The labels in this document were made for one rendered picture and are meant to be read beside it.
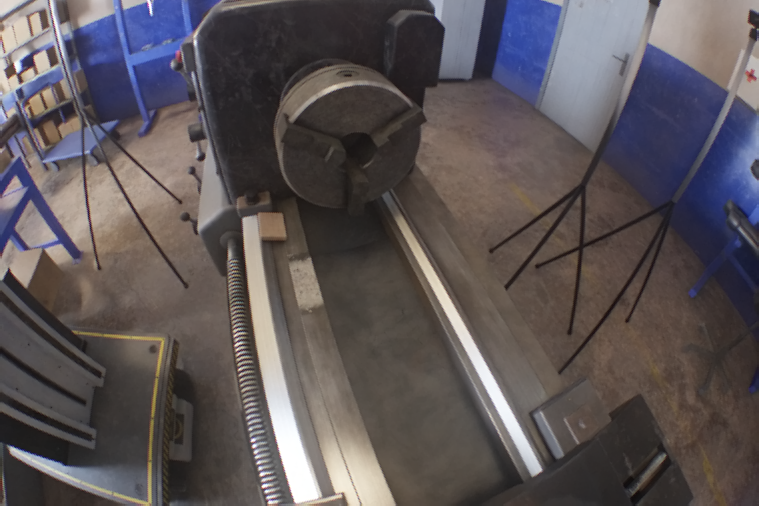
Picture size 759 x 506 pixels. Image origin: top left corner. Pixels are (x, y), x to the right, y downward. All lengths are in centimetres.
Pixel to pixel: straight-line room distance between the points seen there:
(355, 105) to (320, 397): 48
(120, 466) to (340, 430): 98
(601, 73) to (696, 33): 116
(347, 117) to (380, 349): 47
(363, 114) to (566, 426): 62
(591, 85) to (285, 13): 336
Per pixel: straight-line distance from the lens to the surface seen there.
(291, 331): 62
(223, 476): 149
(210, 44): 66
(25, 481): 212
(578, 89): 381
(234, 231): 93
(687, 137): 327
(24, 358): 125
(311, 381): 58
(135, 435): 132
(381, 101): 51
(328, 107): 49
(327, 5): 66
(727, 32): 325
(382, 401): 68
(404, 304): 76
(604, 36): 365
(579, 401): 64
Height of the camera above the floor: 138
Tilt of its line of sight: 45 degrees down
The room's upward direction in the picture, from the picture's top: 4 degrees clockwise
